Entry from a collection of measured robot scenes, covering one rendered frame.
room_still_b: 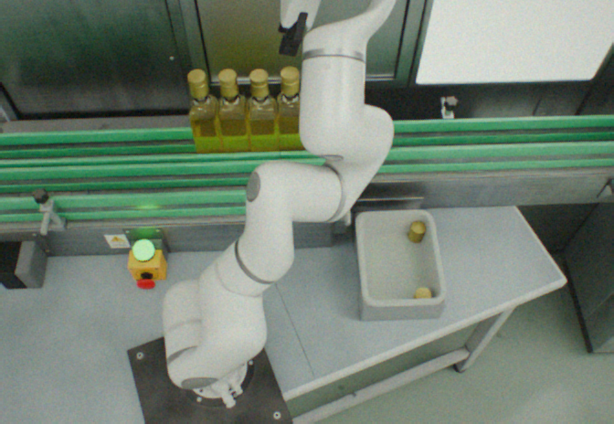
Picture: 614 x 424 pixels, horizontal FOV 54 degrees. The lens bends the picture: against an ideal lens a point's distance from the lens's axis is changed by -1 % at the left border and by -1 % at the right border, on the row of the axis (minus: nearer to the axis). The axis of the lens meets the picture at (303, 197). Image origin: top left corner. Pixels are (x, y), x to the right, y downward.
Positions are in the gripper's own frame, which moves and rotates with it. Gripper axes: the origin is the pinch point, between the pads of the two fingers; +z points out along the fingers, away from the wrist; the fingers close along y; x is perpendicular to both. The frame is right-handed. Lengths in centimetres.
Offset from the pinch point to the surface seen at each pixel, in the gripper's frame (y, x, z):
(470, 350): 23, 78, 87
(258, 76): 0.8, -3.4, 10.3
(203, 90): 1.6, -12.8, 15.7
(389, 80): -12.0, 27.5, 18.0
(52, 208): 17, -39, 40
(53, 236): 16, -40, 53
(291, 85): 1.6, 3.1, 10.4
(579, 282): -1, 120, 82
